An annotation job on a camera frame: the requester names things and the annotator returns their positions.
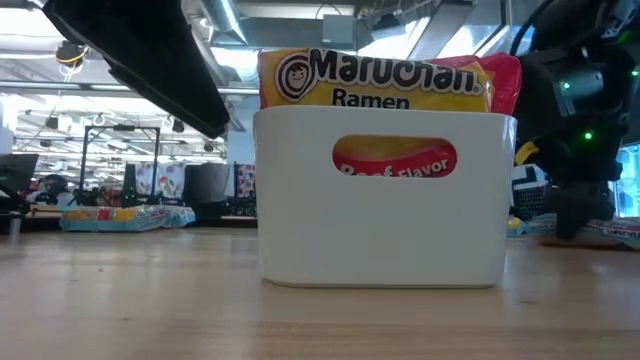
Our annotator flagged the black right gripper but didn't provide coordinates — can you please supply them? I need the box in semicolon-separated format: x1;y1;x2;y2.
514;44;636;240

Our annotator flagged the red Maruchan ramen pack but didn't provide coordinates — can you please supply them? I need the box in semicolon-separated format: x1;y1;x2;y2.
257;47;496;179
429;51;524;117

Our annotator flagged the black pegboard rack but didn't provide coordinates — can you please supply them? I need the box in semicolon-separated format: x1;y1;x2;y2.
509;164;549;222

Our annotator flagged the glass window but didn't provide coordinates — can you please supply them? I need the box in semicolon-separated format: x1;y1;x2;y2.
614;144;640;219

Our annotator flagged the colourful printed cloth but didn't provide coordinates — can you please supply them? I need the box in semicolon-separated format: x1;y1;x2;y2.
134;162;187;200

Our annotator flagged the person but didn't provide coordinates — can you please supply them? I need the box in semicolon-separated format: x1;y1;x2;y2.
29;173;76;206

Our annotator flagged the patterned cloth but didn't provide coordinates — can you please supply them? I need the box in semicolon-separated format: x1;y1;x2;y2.
233;162;257;216

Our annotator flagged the black monitor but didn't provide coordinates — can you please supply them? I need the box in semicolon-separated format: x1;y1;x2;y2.
0;153;40;194

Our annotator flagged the black desk equipment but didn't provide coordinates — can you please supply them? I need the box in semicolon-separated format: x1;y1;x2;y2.
0;182;32;216

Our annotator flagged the metal ceiling air unit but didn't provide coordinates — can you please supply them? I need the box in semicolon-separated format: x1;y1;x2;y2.
319;0;526;61

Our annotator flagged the white plastic bin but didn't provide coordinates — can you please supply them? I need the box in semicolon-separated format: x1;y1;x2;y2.
252;104;519;290

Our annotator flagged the black frame station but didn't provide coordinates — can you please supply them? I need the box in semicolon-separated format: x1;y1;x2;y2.
78;124;162;206

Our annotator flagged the ceiling camera unit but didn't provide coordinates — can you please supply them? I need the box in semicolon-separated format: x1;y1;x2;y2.
53;40;90;69

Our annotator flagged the silver ventilation duct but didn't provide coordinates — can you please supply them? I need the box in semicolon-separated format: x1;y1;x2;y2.
182;0;251;131

